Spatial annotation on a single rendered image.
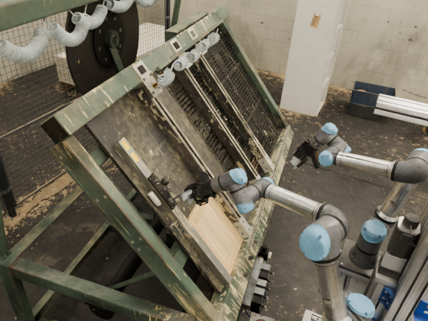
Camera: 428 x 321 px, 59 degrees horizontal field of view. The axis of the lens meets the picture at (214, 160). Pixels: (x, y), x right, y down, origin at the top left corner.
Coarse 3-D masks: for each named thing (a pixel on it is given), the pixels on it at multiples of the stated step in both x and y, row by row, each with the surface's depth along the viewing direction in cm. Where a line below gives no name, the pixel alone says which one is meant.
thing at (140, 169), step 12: (120, 144) 173; (132, 168) 178; (144, 168) 180; (144, 180) 180; (156, 192) 182; (180, 216) 188; (192, 228) 192; (192, 240) 191; (204, 252) 193; (216, 264) 197; (228, 276) 202
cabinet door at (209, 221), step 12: (204, 204) 211; (216, 204) 220; (192, 216) 199; (204, 216) 208; (216, 216) 217; (204, 228) 204; (216, 228) 213; (228, 228) 222; (204, 240) 200; (216, 240) 209; (228, 240) 218; (240, 240) 227; (216, 252) 204; (228, 252) 214; (228, 264) 209
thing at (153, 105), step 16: (144, 64) 198; (144, 80) 192; (160, 80) 194; (144, 96) 199; (160, 112) 201; (160, 128) 206; (176, 128) 208; (176, 144) 209; (192, 160) 211; (224, 192) 222; (224, 208) 222; (240, 224) 225
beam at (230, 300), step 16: (288, 144) 337; (272, 160) 304; (256, 208) 253; (240, 256) 217; (240, 272) 210; (224, 288) 201; (240, 288) 205; (224, 304) 190; (240, 304) 200; (224, 320) 185
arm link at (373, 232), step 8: (368, 224) 193; (376, 224) 193; (384, 224) 195; (360, 232) 195; (368, 232) 189; (376, 232) 189; (384, 232) 188; (360, 240) 194; (368, 240) 190; (376, 240) 188; (360, 248) 195; (368, 248) 192; (376, 248) 192
